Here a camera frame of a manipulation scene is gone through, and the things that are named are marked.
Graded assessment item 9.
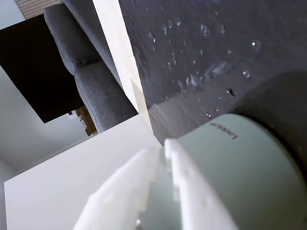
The brown cardboard box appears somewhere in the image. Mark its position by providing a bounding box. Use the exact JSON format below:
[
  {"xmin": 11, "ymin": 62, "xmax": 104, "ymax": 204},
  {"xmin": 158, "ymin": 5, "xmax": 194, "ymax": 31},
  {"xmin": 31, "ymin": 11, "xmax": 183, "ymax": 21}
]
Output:
[{"xmin": 76, "ymin": 106, "xmax": 98, "ymax": 137}]

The grey fabric sofa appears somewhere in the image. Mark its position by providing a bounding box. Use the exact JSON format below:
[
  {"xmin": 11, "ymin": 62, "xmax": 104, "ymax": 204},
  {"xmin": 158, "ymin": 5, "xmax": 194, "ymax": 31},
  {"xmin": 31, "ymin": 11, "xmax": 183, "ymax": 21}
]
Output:
[{"xmin": 44, "ymin": 0, "xmax": 140, "ymax": 134}]

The black table mat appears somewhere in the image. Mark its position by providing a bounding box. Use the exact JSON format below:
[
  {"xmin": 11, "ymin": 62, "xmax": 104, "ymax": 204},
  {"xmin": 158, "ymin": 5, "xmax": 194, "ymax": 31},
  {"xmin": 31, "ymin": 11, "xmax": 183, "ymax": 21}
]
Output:
[{"xmin": 118, "ymin": 0, "xmax": 307, "ymax": 146}]

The pale green steel-lined cup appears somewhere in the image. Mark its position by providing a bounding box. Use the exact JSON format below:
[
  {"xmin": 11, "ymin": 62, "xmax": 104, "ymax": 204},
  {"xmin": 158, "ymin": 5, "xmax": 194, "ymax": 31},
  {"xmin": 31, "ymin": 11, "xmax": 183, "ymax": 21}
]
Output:
[{"xmin": 138, "ymin": 113, "xmax": 307, "ymax": 230}]

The black flat panel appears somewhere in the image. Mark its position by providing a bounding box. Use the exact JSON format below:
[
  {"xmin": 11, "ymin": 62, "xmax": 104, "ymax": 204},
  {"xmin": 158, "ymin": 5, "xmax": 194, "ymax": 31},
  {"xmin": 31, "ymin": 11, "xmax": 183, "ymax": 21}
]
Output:
[{"xmin": 0, "ymin": 13, "xmax": 85, "ymax": 124}]

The white slatted panel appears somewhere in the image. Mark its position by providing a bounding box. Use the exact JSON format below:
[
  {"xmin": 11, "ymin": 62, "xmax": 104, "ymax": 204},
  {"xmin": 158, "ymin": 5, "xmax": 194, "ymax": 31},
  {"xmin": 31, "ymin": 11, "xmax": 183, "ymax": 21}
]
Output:
[{"xmin": 13, "ymin": 0, "xmax": 63, "ymax": 20}]

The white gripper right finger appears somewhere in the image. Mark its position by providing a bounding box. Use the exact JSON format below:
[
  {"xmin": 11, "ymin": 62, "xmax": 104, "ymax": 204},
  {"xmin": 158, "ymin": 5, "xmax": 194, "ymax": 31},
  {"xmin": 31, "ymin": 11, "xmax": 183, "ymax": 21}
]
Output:
[{"xmin": 164, "ymin": 138, "xmax": 238, "ymax": 230}]

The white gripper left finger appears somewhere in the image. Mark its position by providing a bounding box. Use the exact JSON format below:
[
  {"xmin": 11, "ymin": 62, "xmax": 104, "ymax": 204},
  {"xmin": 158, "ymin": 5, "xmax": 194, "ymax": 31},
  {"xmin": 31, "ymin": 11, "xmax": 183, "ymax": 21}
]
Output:
[{"xmin": 71, "ymin": 146, "xmax": 159, "ymax": 230}]

